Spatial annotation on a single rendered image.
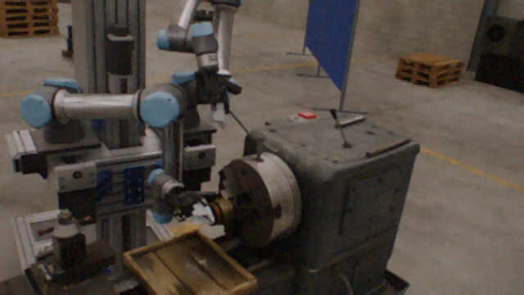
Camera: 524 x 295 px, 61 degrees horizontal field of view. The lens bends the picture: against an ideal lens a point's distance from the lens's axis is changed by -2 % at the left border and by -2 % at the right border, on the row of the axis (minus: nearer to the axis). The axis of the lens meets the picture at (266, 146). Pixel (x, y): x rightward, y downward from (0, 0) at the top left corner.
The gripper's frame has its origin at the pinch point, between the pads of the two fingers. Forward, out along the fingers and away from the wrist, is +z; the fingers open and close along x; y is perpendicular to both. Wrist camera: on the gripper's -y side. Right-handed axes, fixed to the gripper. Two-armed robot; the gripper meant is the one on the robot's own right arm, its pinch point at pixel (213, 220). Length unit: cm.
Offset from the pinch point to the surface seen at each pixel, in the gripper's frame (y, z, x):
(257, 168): -15.8, 0.6, 14.9
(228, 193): -9.4, -5.4, 4.3
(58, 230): 44.4, -8.5, 5.7
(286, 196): -21.6, 10.0, 7.6
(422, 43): -987, -537, -75
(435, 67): -698, -325, -70
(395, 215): -83, 15, -16
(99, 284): 36.6, -1.8, -11.2
